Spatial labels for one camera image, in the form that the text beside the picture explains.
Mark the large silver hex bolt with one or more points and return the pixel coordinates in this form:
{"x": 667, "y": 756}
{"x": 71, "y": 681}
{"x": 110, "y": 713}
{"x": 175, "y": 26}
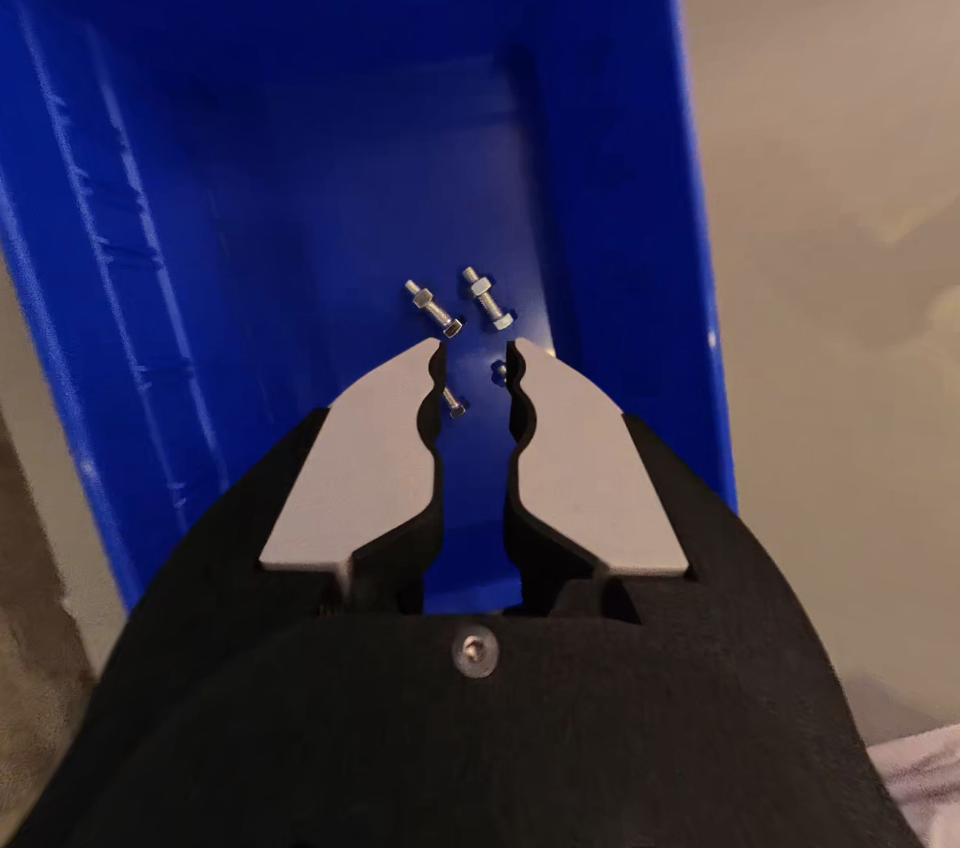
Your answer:
{"x": 436, "y": 312}
{"x": 491, "y": 304}

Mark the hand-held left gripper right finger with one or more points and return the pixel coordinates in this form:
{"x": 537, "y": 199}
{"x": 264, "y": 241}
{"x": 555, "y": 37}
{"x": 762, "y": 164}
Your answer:
{"x": 600, "y": 481}

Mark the large silver hex nut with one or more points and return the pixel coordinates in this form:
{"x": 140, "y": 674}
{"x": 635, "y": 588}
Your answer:
{"x": 420, "y": 298}
{"x": 478, "y": 284}

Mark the blue plastic bin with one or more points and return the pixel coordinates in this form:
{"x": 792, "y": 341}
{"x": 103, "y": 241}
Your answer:
{"x": 262, "y": 113}

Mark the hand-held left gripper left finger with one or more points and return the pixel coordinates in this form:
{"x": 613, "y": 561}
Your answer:
{"x": 352, "y": 481}

